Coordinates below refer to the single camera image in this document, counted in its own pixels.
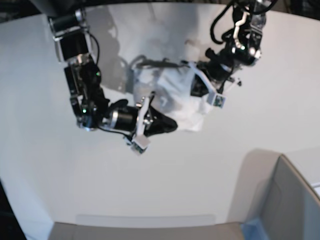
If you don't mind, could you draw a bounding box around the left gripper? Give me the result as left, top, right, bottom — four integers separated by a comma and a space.
182, 60, 242, 109

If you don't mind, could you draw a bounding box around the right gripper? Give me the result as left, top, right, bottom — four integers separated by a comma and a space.
122, 91, 178, 156

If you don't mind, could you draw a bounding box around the white printed t-shirt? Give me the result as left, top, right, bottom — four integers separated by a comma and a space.
131, 59, 214, 132

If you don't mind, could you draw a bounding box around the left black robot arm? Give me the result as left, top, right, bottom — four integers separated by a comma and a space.
190, 0, 273, 108

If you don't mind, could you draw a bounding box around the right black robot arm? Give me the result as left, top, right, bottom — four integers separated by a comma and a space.
48, 5, 178, 155

